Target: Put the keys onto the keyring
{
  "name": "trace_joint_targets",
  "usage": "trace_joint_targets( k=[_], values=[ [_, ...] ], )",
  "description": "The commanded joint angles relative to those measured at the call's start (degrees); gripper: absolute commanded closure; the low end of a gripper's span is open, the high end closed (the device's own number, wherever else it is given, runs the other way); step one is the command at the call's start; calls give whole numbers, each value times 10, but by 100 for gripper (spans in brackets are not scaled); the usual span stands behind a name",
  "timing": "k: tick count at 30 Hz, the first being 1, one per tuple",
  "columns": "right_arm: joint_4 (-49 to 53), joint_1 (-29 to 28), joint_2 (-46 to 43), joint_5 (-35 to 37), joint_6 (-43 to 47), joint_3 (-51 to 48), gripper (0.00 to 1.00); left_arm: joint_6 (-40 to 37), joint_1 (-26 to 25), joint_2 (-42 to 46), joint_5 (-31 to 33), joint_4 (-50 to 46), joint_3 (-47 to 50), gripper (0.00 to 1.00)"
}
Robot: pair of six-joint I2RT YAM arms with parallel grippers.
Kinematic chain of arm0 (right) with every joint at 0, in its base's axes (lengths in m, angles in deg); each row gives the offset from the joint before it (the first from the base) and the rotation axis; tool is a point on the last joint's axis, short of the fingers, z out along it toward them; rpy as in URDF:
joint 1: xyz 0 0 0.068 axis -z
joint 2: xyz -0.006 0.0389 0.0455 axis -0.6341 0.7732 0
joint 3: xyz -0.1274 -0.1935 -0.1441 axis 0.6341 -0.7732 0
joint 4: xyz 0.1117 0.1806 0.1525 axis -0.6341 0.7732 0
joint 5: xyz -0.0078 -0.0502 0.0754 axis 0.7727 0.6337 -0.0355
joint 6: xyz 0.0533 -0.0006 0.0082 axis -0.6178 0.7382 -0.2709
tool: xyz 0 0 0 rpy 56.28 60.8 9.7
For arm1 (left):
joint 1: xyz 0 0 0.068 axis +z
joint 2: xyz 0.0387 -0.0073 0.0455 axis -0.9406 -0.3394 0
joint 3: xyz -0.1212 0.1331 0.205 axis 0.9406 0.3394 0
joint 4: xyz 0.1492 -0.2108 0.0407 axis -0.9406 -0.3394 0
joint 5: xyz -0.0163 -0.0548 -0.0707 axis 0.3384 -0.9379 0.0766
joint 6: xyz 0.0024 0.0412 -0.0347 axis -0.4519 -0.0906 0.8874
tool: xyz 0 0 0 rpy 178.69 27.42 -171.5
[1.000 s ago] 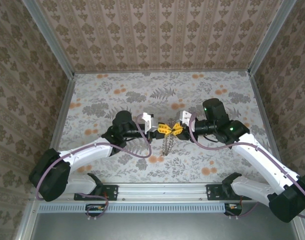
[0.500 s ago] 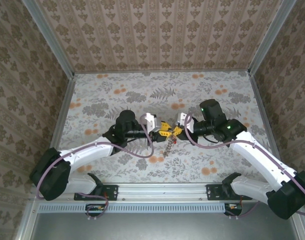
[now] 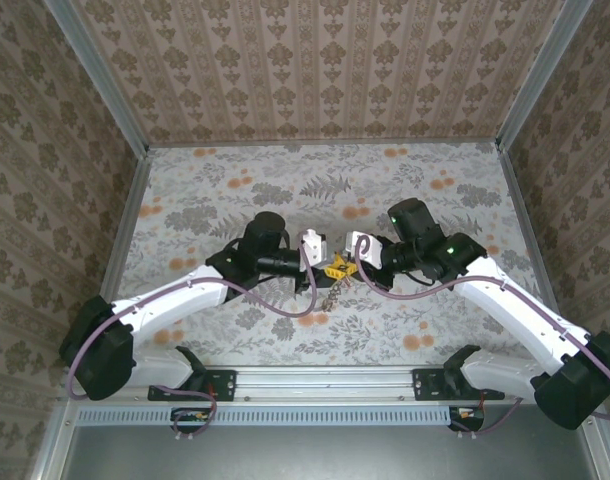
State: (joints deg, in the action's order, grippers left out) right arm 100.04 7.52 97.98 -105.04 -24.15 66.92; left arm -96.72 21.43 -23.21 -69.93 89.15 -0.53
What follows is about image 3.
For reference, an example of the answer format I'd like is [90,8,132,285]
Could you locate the silver curved holder with keyrings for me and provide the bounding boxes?
[320,277,354,314]

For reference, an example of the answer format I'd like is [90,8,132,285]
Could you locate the floral patterned tablecloth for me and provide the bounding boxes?
[117,142,556,371]

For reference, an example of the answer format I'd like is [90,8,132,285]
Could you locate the grey metal panel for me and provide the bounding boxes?
[59,424,601,480]

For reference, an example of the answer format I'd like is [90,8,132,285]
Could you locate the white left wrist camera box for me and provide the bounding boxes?
[299,228,329,266]

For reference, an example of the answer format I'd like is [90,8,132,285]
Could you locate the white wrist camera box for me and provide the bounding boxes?
[345,229,386,274]
[299,228,329,266]

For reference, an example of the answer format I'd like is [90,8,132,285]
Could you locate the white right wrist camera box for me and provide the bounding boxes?
[345,229,386,274]

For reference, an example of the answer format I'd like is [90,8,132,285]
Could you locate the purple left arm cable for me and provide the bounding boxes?
[65,238,319,401]

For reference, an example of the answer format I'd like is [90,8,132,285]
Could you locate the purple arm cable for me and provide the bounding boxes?
[65,238,319,401]
[352,234,610,421]

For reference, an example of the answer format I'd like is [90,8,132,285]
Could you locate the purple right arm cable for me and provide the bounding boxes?
[352,234,610,421]

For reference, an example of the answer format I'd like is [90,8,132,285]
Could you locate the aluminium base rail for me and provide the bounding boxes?
[149,367,506,404]

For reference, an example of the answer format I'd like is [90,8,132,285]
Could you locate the grey slotted cable duct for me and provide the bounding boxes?
[77,405,454,427]

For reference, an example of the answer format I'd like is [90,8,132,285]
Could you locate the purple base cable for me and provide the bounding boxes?
[447,397,524,434]
[149,383,219,441]

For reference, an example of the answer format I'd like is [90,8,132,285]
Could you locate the black board with wires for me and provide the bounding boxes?
[170,407,216,434]
[449,405,486,432]

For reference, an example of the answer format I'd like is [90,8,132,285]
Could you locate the aluminium frame post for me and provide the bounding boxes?
[44,0,151,154]
[494,0,594,151]

